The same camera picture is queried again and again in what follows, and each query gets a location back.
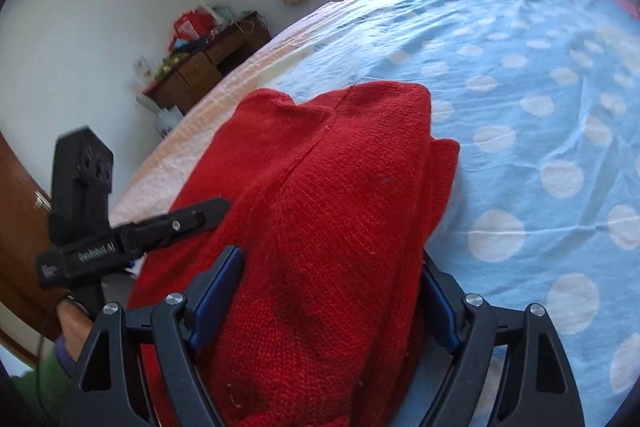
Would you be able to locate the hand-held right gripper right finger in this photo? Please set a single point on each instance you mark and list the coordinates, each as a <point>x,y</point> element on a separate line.
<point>440,307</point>

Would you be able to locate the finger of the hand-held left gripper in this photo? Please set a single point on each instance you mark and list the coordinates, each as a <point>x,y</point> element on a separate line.
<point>190,219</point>

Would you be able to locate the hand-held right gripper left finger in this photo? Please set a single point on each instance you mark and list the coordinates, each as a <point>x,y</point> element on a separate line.
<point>220,289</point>

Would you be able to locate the red knitted sweater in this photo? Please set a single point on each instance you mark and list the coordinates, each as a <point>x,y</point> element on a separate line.
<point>325,232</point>

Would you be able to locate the person's left forearm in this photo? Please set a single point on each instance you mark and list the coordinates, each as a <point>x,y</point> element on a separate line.
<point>45,387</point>

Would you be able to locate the wooden door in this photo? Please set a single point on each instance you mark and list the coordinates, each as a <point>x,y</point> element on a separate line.
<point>20,217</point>

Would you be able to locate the white container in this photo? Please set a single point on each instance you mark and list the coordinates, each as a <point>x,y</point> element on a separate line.
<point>167,119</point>

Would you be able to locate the wooden desk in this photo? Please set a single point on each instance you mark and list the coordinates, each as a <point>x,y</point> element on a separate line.
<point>195,74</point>

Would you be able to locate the green bag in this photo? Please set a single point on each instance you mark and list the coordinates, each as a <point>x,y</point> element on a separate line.
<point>167,67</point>

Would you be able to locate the red bag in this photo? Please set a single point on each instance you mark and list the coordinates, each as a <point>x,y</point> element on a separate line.
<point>190,26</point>

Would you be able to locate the blue polka dot bed sheet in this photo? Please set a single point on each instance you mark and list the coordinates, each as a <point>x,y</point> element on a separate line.
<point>525,72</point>

